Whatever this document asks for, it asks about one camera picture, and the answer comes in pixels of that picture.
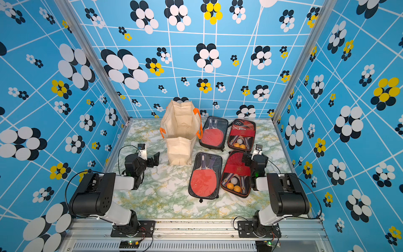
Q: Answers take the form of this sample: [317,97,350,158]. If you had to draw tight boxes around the beige canvas bag orange handles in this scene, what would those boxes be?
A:
[160,100,203,165]

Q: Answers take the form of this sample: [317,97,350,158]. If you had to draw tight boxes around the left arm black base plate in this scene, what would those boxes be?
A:
[110,220,156,238]

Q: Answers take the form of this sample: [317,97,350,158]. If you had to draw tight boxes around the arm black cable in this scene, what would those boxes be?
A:
[64,144,141,218]
[266,159,323,219]

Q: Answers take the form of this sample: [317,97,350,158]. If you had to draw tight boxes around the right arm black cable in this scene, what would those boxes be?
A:
[266,159,323,219]

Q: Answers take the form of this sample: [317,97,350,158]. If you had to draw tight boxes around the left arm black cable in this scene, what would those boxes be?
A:
[64,144,141,218]

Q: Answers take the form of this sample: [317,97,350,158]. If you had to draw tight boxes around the aluminium front rail frame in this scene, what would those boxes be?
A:
[59,219,333,252]

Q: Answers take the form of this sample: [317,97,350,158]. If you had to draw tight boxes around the right green circuit board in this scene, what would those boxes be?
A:
[256,240,275,252]

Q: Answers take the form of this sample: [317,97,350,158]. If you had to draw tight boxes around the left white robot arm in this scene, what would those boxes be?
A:
[68,152,160,237]

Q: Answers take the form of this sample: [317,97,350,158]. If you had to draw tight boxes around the green circuit board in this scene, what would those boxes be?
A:
[256,240,275,252]
[119,240,141,250]

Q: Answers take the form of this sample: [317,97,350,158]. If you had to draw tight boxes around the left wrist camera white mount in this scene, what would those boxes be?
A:
[137,143,148,160]

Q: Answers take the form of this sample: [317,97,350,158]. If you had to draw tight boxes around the left green circuit board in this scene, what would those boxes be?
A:
[119,240,141,250]

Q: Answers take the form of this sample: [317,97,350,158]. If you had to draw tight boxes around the black ping pong case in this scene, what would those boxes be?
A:
[220,151,252,198]
[188,152,222,203]
[199,116,229,151]

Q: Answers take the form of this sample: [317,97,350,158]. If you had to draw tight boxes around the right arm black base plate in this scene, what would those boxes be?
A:
[236,220,282,238]

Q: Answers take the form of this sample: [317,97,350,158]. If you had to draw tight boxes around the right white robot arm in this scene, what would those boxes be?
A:
[242,153,310,237]

